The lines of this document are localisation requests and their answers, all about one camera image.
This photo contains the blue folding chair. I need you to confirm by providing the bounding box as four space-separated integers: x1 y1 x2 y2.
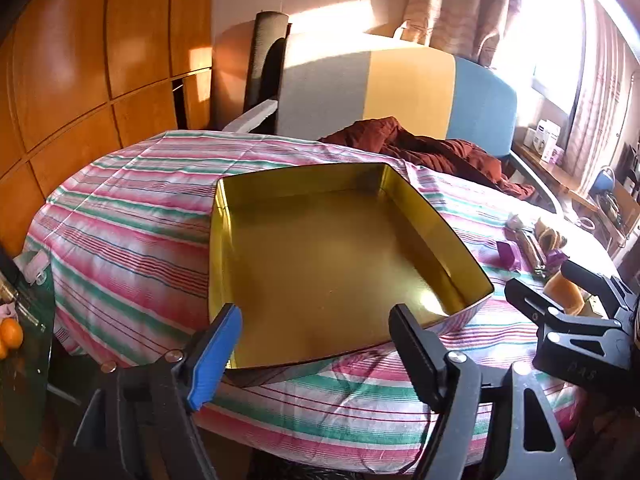
590 165 618 198

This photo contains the yellow sponge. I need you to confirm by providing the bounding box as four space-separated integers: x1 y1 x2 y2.
544 272 585 317

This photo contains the wooden wardrobe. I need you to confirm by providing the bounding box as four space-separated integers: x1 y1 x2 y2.
0 0 216 256

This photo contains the white cardboard box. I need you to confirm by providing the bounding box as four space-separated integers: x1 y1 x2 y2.
532 119 561 153

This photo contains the striped table cloth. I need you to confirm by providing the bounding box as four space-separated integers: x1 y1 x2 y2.
25 130 626 461

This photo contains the glass side table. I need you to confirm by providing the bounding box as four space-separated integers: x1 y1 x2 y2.
0 255 57 466

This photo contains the orange fruit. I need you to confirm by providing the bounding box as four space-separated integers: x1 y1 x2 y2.
0 319 25 351

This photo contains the beige patterned curtain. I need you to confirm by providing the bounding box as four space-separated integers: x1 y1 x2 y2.
402 0 526 68
565 0 637 176

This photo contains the black rolled mat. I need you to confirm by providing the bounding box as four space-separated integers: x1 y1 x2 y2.
243 10 291 116

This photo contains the yellow knitted scrunchie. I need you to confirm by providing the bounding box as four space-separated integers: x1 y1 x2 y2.
534 216 568 251

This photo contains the wooden desk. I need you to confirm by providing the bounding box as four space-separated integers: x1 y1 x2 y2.
515 145 601 211

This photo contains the dark red jacket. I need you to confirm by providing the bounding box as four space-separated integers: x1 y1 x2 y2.
320 116 536 198

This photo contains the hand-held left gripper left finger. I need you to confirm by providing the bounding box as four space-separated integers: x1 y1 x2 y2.
55 302 243 480

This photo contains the grey yellow blue sofa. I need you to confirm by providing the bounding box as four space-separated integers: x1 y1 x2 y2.
222 32 566 216

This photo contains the bright window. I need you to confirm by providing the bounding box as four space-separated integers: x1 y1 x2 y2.
492 0 586 111

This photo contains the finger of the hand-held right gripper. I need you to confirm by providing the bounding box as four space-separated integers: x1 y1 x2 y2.
562 260 640 326
505 277 632 386

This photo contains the gold tin box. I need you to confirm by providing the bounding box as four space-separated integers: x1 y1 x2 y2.
209 162 495 372

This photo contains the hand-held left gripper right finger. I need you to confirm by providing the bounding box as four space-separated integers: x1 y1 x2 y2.
389 304 578 480

